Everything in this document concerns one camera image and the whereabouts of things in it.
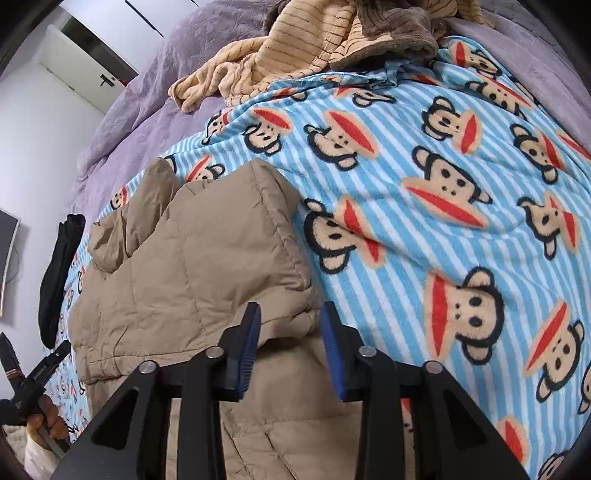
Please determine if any beige puffer jacket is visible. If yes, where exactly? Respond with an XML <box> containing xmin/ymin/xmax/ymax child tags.
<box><xmin>68</xmin><ymin>158</ymin><xmax>361</xmax><ymax>479</ymax></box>

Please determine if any person's left hand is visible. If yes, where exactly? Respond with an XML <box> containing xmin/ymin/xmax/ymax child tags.
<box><xmin>26</xmin><ymin>395</ymin><xmax>69</xmax><ymax>449</ymax></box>

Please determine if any black folded garment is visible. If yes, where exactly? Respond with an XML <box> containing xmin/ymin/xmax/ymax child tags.
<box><xmin>38</xmin><ymin>214</ymin><xmax>86</xmax><ymax>349</ymax></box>

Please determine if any blue monkey print blanket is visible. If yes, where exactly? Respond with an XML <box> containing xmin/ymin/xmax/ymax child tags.
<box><xmin>45</xmin><ymin>35</ymin><xmax>591</xmax><ymax>480</ymax></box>

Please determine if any purple duvet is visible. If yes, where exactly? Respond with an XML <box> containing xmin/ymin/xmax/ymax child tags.
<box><xmin>66</xmin><ymin>1</ymin><xmax>590</xmax><ymax>222</ymax></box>

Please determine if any tan striped fleece garment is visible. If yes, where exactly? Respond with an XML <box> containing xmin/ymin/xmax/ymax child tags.
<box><xmin>168</xmin><ymin>1</ymin><xmax>488</xmax><ymax>113</ymax></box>

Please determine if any wall mounted monitor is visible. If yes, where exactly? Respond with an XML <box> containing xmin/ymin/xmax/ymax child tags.
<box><xmin>0</xmin><ymin>209</ymin><xmax>21</xmax><ymax>315</ymax></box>

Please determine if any white door with handle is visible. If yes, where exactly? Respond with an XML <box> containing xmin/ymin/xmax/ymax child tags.
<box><xmin>35</xmin><ymin>18</ymin><xmax>137</xmax><ymax>114</ymax></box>

